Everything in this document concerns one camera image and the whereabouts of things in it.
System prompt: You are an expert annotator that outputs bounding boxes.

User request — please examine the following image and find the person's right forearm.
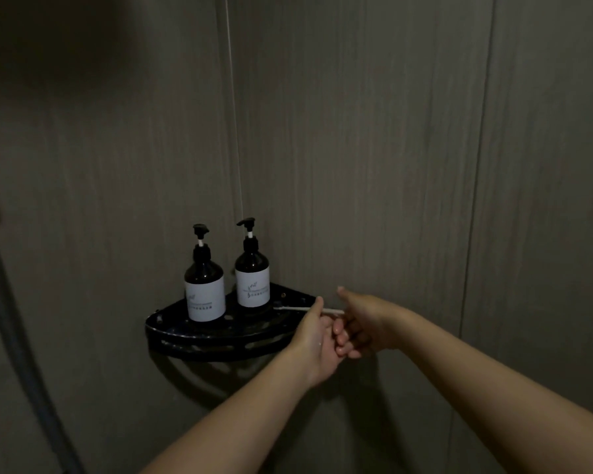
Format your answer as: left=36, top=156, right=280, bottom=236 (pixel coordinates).
left=400, top=310, right=593, bottom=474

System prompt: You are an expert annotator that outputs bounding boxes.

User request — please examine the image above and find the dark pump bottle white label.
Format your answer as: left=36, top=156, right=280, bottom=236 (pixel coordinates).
left=184, top=224, right=227, bottom=323
left=235, top=217, right=271, bottom=309

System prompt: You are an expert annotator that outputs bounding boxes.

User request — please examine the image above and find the silver flexible shower hose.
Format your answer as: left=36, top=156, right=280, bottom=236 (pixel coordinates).
left=0, top=226, right=85, bottom=474

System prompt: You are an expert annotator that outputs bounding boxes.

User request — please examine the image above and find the black corner shelf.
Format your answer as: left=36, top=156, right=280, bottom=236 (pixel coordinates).
left=144, top=282, right=317, bottom=363

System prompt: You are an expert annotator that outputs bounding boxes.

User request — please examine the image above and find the person's left hand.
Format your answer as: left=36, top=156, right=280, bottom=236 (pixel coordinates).
left=286, top=296, right=352, bottom=390

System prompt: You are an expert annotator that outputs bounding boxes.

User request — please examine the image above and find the person's right hand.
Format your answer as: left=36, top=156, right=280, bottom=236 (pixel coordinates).
left=333, top=286, right=416, bottom=360

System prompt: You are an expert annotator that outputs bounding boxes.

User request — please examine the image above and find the white toothbrush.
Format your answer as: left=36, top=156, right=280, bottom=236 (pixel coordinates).
left=272, top=304, right=346, bottom=317

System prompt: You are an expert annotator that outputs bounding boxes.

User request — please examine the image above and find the person's left forearm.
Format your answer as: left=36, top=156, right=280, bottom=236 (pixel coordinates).
left=140, top=355, right=327, bottom=474

